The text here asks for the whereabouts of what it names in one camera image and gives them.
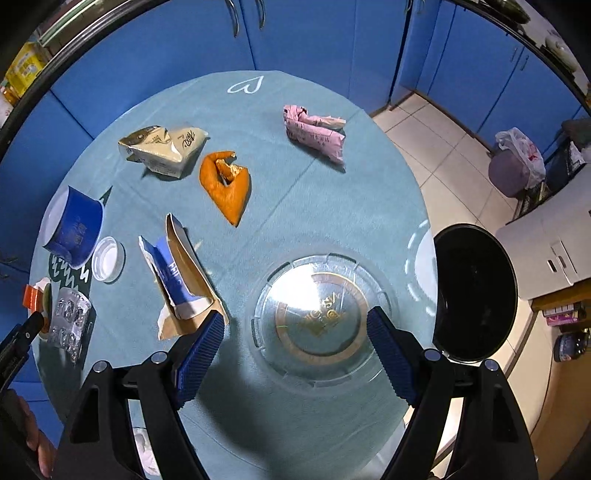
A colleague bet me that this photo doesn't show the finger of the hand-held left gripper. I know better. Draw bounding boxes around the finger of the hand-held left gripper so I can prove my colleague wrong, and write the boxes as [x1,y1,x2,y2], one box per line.
[0,311,47,393]

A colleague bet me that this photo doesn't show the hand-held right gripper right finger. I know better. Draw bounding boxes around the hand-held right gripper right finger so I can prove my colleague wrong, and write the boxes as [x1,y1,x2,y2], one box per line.
[367,305,541,480]

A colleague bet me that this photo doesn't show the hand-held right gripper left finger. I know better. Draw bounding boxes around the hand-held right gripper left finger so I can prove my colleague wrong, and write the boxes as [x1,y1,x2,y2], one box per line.
[51,310,226,480]

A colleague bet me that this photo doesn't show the black round trash bin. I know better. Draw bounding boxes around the black round trash bin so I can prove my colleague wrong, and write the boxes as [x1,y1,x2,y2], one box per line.
[431,223,519,363]

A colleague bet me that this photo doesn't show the orange wrapper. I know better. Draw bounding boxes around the orange wrapper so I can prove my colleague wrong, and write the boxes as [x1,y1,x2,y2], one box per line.
[199,150,250,228]

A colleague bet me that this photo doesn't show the person's left hand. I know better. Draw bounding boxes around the person's left hand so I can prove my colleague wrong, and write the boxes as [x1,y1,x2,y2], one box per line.
[25,418,57,479]

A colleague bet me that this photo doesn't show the small orange white packet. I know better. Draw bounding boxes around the small orange white packet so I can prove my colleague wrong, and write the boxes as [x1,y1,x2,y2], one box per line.
[23,277,52,340]

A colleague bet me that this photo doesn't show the silver blister pack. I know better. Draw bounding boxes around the silver blister pack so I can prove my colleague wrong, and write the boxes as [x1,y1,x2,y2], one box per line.
[47,288,93,363]

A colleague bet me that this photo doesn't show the clear round plastic lid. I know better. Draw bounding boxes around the clear round plastic lid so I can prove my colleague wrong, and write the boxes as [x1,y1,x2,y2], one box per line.
[247,251,399,385]

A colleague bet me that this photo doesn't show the white plastic bag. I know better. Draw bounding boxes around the white plastic bag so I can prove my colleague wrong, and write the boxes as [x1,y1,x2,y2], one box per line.
[131,427,160,478]

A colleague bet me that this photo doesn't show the white round lid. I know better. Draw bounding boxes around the white round lid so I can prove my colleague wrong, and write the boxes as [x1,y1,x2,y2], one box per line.
[91,236,126,283]

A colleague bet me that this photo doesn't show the blue paper cup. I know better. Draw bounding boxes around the blue paper cup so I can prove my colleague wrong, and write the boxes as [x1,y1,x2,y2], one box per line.
[41,185,105,269]

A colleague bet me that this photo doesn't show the pink boxes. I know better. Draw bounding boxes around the pink boxes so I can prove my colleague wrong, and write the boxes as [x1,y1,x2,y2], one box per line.
[541,302,589,328]

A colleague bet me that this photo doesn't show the dark glass jar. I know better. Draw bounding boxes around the dark glass jar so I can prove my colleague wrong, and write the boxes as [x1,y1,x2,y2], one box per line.
[553,331,591,363]

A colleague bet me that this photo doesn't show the white air purifier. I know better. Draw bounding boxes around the white air purifier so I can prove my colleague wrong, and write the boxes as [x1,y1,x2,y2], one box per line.
[496,203,591,301]

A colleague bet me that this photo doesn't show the beige crumpled carton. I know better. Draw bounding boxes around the beige crumpled carton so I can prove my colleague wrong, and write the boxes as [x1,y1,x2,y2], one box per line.
[117,126,209,180]

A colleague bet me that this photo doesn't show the purple waste bin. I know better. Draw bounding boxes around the purple waste bin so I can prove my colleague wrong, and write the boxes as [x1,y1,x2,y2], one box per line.
[488,150,532,197]

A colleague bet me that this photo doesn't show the pink crumpled wrapper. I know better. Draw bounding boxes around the pink crumpled wrapper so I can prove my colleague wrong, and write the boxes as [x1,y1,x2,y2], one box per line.
[283,104,347,168]

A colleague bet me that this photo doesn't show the purple bin with white bag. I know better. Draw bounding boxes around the purple bin with white bag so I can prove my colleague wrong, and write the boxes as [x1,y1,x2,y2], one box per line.
[495,128,546,189]

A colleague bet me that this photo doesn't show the black shelf rack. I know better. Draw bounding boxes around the black shelf rack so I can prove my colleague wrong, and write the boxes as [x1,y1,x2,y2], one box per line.
[512,117,591,222]

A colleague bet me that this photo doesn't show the yellow packet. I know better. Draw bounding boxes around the yellow packet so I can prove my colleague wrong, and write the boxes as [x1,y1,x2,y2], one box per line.
[4,41,47,100]

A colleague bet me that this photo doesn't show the black kitchen countertop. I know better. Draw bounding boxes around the black kitchen countertop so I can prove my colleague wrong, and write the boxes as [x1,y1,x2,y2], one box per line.
[0,0,591,139]

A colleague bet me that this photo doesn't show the blue kitchen cabinets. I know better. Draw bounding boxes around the blue kitchen cabinets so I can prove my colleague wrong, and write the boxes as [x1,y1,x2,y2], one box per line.
[0,0,589,416]

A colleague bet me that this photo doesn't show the white cooking pot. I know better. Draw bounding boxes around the white cooking pot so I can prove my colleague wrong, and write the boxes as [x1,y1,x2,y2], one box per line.
[542,30,578,65]

